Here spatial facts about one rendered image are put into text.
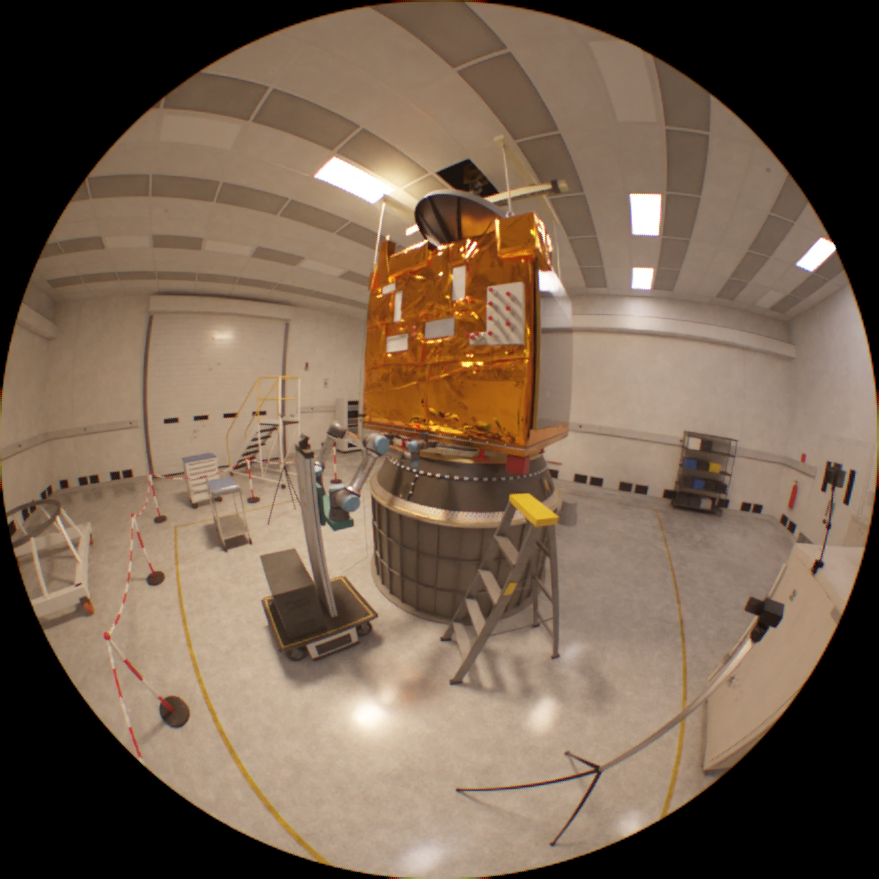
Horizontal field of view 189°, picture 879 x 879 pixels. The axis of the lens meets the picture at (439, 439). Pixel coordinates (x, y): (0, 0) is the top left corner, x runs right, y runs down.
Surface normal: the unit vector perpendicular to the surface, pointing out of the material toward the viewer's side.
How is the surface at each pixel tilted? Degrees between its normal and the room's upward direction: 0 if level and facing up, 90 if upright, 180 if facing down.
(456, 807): 0
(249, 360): 90
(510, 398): 88
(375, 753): 0
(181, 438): 90
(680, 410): 90
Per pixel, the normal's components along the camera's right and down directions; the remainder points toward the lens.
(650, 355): -0.61, 0.10
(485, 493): 0.07, -0.32
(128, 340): 0.80, 0.13
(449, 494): -0.19, -0.33
